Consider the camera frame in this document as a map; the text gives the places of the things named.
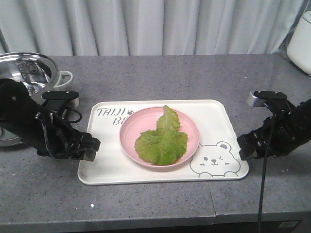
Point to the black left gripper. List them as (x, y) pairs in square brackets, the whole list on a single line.
[(59, 140)]

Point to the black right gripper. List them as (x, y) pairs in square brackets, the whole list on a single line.
[(274, 138)]

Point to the pink round plate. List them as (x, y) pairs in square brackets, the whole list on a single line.
[(146, 119)]

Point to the cream bear-print serving tray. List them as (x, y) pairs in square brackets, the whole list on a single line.
[(217, 156)]

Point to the green lettuce leaf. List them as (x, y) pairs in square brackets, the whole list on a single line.
[(165, 145)]

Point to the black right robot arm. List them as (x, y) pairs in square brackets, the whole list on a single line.
[(298, 118)]

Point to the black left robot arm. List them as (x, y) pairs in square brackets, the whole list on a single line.
[(18, 110)]

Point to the pale green electric cooking pot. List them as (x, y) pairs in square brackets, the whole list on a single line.
[(37, 72)]

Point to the white soy milk blender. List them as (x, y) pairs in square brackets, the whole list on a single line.
[(299, 47)]

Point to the grey pleated curtain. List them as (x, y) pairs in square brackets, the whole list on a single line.
[(147, 27)]

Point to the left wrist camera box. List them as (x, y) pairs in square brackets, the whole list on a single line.
[(58, 99)]

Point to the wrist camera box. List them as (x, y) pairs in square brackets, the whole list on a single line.
[(258, 98), (58, 99)]

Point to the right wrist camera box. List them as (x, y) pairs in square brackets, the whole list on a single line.
[(258, 98)]

